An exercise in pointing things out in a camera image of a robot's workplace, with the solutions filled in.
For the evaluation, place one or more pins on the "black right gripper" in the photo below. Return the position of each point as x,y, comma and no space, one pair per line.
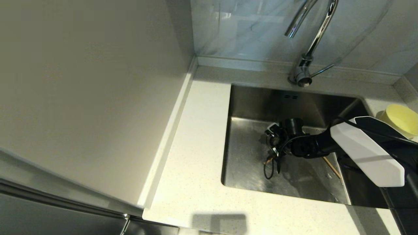
303,147

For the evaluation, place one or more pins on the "brown wooden chopstick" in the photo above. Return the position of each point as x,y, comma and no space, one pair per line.
332,168
267,160

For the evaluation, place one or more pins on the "yellow plastic bowl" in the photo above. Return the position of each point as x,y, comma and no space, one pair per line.
403,117

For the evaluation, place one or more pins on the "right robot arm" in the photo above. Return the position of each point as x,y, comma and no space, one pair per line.
365,153

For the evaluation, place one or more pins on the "stainless steel sink basin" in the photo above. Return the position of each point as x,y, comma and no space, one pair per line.
248,169

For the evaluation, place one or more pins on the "chrome gooseneck faucet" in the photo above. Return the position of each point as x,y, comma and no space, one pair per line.
303,78

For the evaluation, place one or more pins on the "grey base cabinet front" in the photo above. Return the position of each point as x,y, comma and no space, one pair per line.
153,230

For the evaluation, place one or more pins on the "grey tall cabinet door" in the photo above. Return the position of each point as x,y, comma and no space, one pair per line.
49,218

